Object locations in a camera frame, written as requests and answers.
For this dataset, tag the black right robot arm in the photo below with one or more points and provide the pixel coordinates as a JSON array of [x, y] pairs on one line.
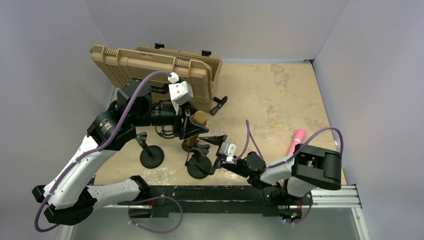
[[308, 168]]

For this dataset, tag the tan plastic hard case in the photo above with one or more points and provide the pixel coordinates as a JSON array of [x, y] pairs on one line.
[[201, 71]]

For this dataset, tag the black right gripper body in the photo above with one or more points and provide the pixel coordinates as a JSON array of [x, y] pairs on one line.
[[220, 162]]

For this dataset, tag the aluminium frame rail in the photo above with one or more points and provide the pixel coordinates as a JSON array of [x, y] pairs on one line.
[[346, 197]]

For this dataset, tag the black tripod shock mount stand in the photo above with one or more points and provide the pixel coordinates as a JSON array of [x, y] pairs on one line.
[[169, 131]]

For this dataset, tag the gold microphone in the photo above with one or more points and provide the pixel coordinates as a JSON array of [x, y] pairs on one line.
[[196, 125]]

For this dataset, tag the black mounting rail base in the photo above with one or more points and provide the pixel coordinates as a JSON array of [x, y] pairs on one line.
[[271, 201]]

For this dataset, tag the pink microphone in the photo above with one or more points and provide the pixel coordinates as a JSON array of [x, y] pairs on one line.
[[298, 138]]

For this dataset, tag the black case carry handle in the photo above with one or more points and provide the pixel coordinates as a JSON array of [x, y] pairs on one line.
[[159, 87]]

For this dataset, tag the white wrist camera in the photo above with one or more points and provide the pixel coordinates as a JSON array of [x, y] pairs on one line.
[[227, 150], [180, 93]]

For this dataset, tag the black round base stand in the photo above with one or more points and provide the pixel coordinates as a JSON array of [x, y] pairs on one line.
[[151, 156]]

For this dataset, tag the black round gold-mic stand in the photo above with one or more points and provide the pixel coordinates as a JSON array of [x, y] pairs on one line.
[[197, 163]]

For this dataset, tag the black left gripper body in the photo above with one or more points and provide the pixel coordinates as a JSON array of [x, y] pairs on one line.
[[177, 118]]

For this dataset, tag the black T-shaped adapter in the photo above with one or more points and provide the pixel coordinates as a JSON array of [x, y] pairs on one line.
[[220, 101]]

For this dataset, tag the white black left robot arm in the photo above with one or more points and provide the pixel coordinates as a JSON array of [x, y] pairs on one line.
[[69, 199]]

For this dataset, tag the black cylindrical adapter piece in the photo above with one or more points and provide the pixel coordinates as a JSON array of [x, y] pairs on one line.
[[214, 110]]

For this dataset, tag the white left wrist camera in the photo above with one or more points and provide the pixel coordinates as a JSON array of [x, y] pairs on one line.
[[180, 93]]

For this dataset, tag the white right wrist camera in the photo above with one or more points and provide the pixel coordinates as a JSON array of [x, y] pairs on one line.
[[227, 150]]

